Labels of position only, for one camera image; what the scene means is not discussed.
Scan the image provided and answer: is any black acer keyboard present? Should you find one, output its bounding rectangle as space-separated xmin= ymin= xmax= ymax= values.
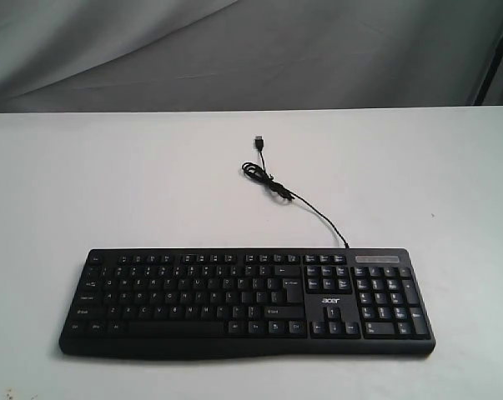
xmin=58 ymin=248 xmax=436 ymax=360

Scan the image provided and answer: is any grey backdrop cloth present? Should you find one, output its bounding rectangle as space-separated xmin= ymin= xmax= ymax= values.
xmin=0 ymin=1 xmax=503 ymax=113

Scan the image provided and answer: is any black tripod stand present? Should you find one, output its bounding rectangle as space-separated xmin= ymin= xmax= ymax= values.
xmin=472 ymin=32 xmax=503 ymax=106

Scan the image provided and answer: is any black USB cable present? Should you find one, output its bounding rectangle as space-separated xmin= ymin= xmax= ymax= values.
xmin=239 ymin=133 xmax=350 ymax=250

